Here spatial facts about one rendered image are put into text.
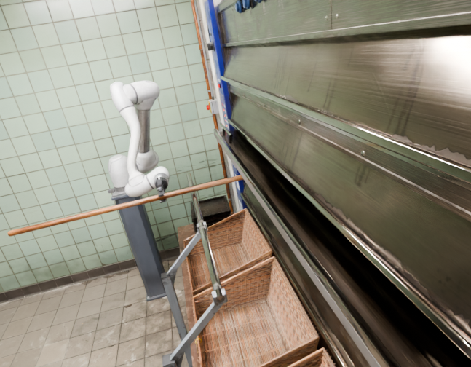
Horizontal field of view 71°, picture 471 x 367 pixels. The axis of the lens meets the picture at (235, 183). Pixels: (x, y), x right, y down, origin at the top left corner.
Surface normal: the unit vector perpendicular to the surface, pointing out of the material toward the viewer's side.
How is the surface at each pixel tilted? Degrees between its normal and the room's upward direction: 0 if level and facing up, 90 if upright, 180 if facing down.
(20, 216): 90
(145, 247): 90
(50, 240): 90
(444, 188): 90
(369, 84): 69
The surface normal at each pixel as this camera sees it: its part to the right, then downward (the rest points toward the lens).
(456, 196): -0.96, 0.23
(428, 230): -0.96, -0.10
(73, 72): 0.22, 0.36
